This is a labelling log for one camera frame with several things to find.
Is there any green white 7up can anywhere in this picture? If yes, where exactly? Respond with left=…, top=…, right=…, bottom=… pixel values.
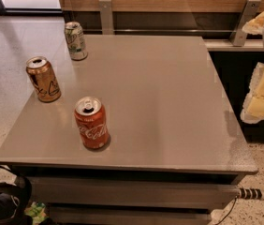
left=64, top=22, right=88, bottom=61

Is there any black white striped handle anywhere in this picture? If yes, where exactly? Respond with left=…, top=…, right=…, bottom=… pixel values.
left=238, top=187, right=264, bottom=201

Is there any metal wall bracket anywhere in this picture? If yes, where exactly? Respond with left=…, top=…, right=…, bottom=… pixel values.
left=229, top=0, right=261, bottom=47
left=99, top=0, right=114, bottom=35

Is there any green patterned bag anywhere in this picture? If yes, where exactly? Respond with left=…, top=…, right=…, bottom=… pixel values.
left=24, top=202, right=48, bottom=225

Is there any red coke can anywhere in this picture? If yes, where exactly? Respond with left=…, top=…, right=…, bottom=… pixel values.
left=74, top=97, right=110, bottom=149

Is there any right metal wall bracket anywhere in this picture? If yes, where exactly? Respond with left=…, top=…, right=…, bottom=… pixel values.
left=229, top=0, right=261, bottom=47

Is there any left metal wall bracket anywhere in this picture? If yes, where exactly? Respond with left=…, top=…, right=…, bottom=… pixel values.
left=99, top=0, right=114, bottom=35

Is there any black cable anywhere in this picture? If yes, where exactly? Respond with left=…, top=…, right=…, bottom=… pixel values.
left=214, top=197, right=239, bottom=225

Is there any gold brown soda can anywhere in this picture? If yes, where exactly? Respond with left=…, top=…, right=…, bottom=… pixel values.
left=26, top=56, right=61, bottom=102

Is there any grey drawer cabinet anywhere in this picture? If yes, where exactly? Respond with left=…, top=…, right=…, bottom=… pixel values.
left=0, top=36, right=257, bottom=225

